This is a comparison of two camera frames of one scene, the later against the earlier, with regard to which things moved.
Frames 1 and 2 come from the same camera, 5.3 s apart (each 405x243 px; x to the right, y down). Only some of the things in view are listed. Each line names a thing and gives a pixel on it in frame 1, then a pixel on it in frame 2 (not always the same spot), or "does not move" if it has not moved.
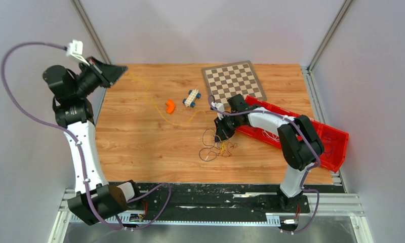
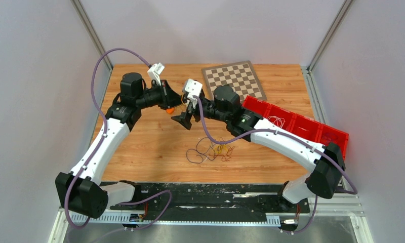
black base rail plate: (272, 198) does not move
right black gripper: (222, 133) to (185, 117)
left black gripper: (107, 75) to (169, 97)
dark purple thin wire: (329, 138) does not move
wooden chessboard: (224, 82) does not move
